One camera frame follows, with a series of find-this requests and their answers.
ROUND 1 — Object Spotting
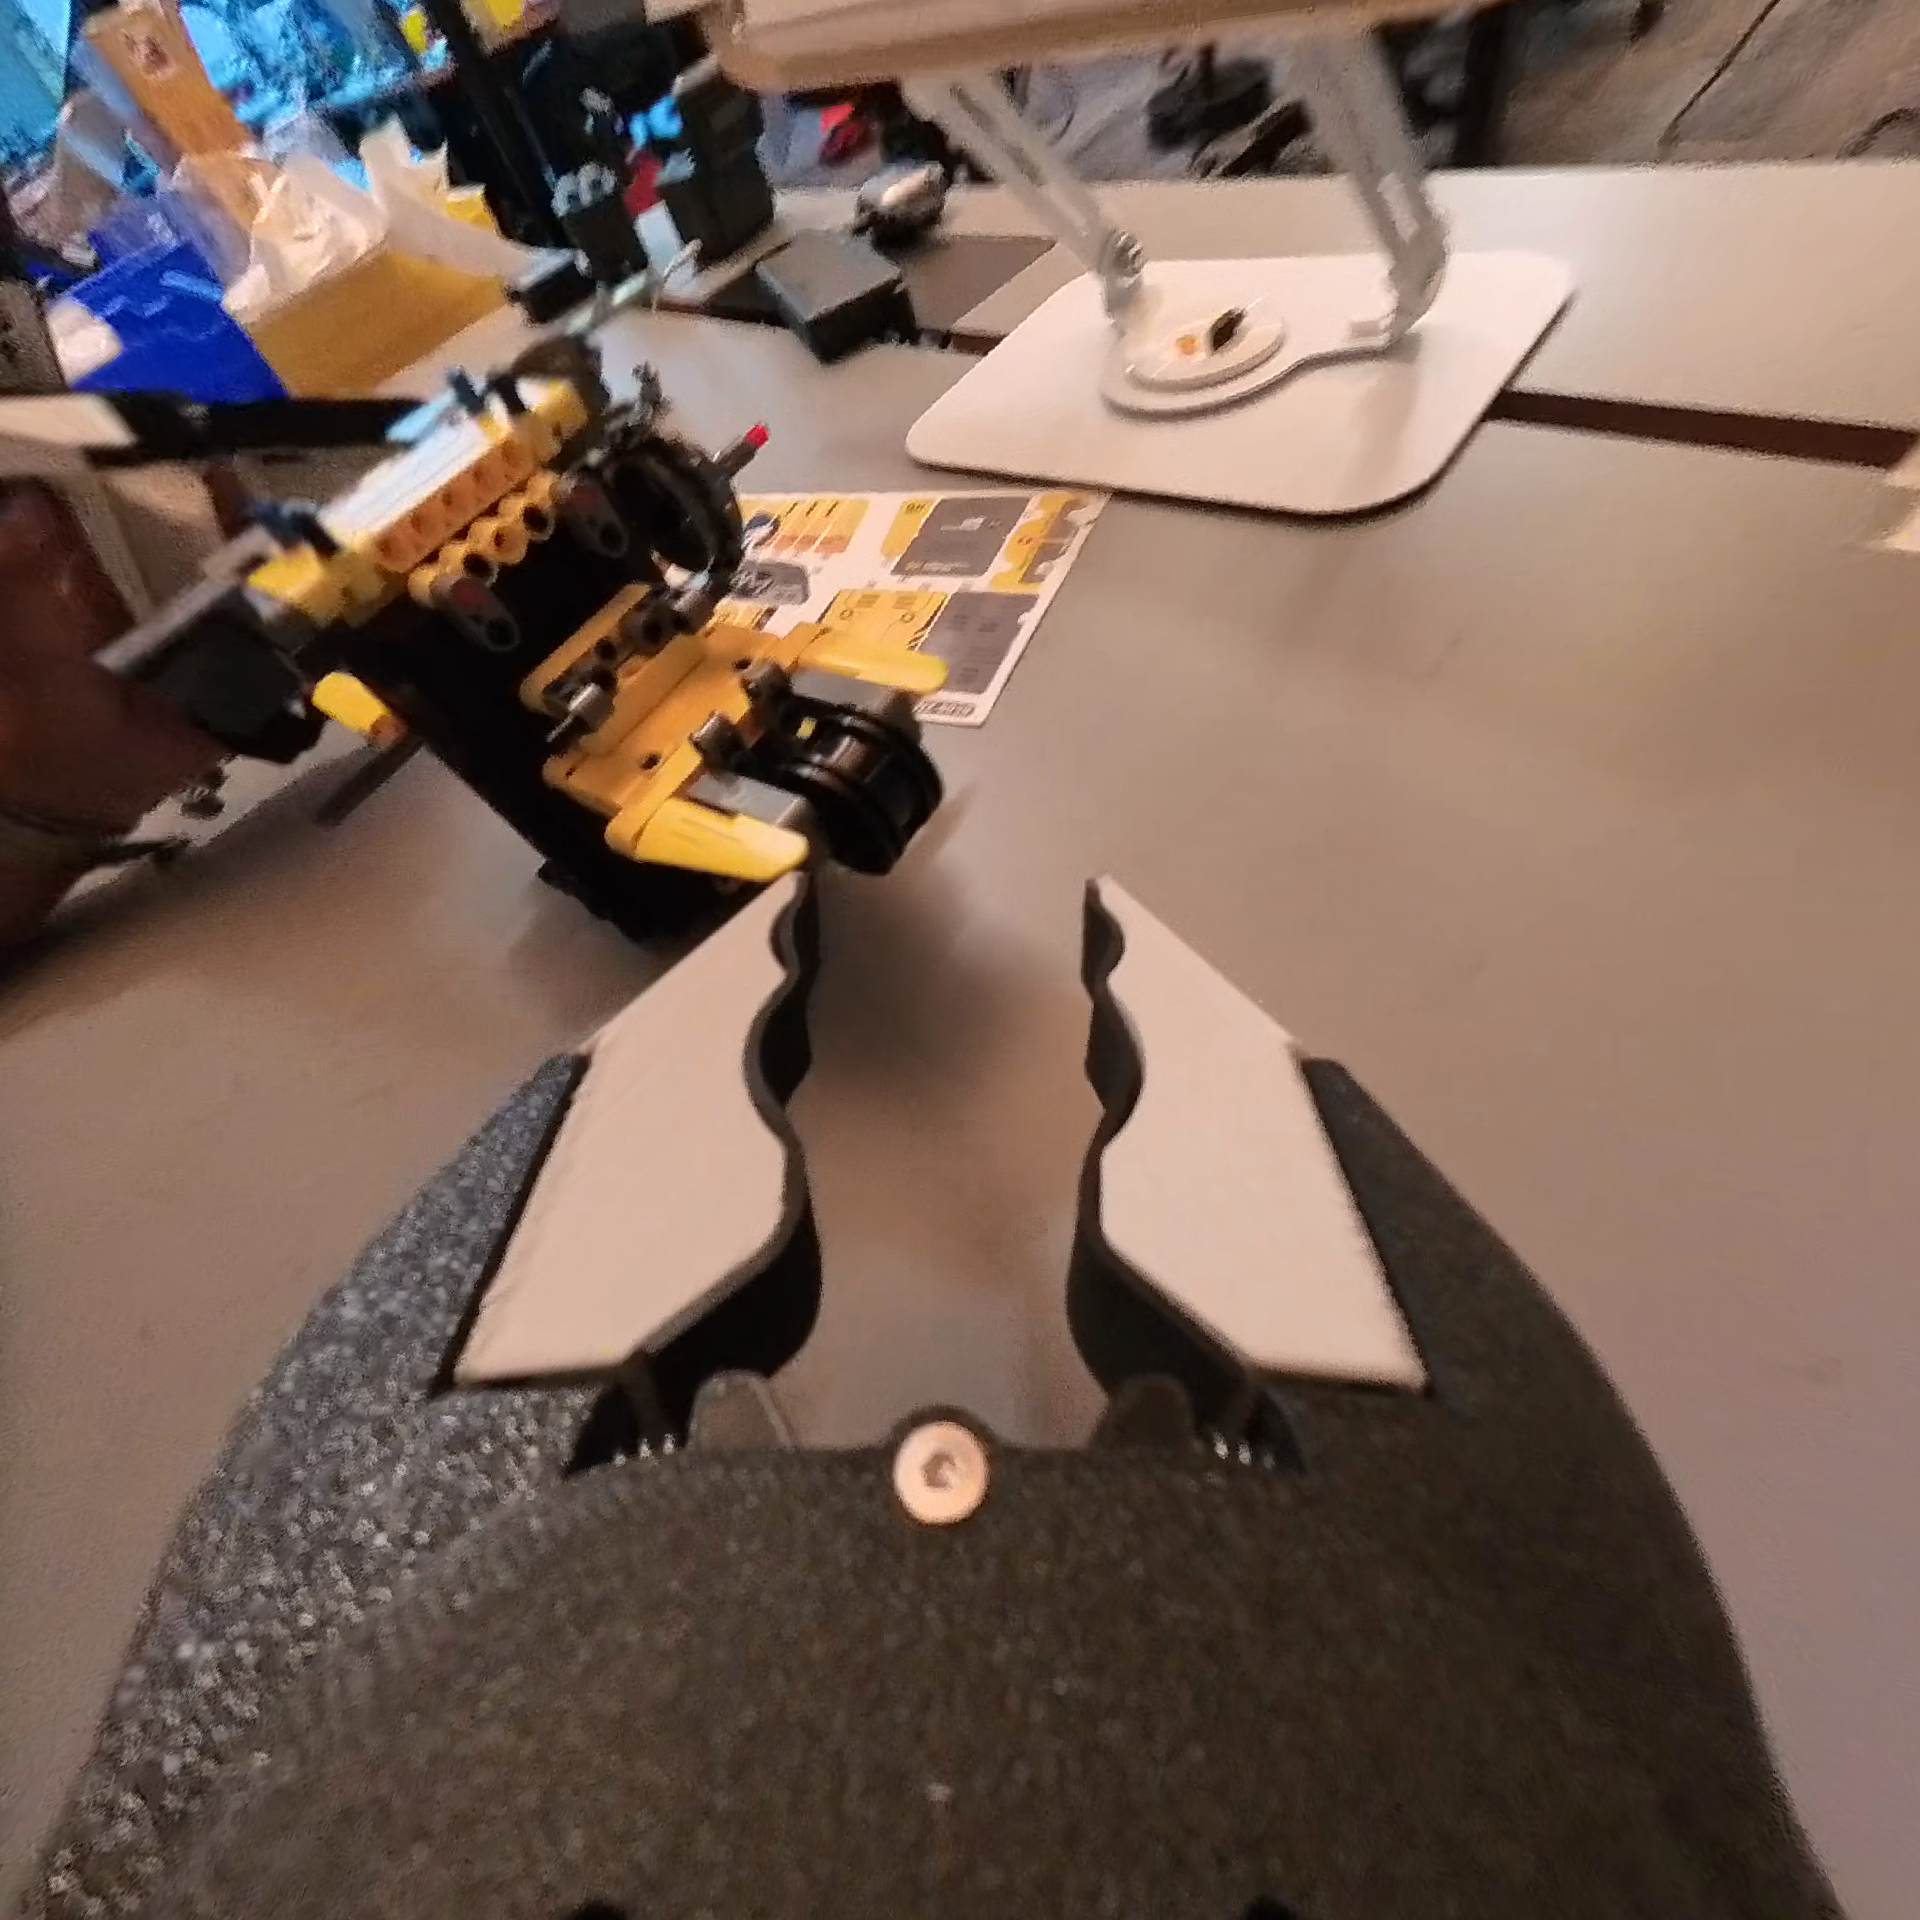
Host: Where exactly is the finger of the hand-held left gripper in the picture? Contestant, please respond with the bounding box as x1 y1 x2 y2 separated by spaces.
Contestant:
0 394 429 471

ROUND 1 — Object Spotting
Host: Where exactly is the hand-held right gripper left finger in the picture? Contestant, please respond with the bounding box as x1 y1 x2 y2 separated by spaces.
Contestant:
448 871 827 1390

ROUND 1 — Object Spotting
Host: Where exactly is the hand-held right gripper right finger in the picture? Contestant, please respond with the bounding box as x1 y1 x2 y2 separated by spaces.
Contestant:
1066 873 1427 1426

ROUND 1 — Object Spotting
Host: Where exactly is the yellow grey building-block toy vehicle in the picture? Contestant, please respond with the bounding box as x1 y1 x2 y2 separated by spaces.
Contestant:
97 369 946 940

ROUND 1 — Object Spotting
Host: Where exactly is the person's left hand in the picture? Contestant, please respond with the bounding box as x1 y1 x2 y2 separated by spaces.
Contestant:
0 480 204 828

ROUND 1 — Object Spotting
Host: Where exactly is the blue plastic bin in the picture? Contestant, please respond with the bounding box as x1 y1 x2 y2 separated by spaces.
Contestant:
37 241 290 408

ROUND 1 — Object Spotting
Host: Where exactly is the clear plastic bag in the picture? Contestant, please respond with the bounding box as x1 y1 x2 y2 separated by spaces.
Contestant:
164 119 506 302

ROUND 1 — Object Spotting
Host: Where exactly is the yellow box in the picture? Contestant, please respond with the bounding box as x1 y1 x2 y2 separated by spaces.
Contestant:
225 248 515 401

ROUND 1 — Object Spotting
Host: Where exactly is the yellow grey sticker sheet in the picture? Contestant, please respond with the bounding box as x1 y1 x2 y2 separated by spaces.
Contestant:
719 488 1114 732

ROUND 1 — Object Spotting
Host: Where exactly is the black desktop equipment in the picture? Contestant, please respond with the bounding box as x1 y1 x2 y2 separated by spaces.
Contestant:
427 0 785 324

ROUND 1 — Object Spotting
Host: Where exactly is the black power adapter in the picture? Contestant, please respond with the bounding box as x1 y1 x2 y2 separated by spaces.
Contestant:
751 224 921 367

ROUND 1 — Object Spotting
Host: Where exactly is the white monitor stand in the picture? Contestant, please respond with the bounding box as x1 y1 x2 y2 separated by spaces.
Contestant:
721 0 1580 522

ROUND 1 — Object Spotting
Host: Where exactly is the grey computer mouse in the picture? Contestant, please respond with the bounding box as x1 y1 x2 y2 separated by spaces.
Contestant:
852 162 957 242

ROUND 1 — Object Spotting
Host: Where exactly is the black mouse pad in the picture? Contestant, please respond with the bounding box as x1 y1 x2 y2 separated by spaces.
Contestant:
900 232 1059 346

